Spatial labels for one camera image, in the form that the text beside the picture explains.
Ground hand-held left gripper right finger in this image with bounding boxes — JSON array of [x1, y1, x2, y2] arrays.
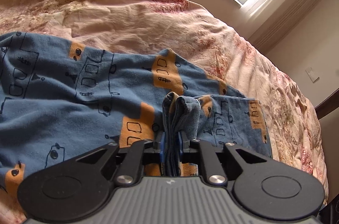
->
[[178, 131, 276, 186]]

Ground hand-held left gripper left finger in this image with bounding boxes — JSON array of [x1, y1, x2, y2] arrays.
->
[[45, 131, 167, 185]]

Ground blue pants with orange print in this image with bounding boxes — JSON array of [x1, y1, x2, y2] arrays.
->
[[0, 31, 273, 195]]

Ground dark wooden furniture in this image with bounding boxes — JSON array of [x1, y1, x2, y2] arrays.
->
[[315, 92, 339, 120]]

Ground pink floral blanket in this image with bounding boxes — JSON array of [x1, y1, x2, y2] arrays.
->
[[0, 0, 329, 224]]

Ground beige curtain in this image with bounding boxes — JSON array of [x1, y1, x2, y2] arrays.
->
[[238, 0, 339, 47]]

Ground white wall switch plate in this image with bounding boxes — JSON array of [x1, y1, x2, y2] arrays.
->
[[305, 67, 320, 83]]

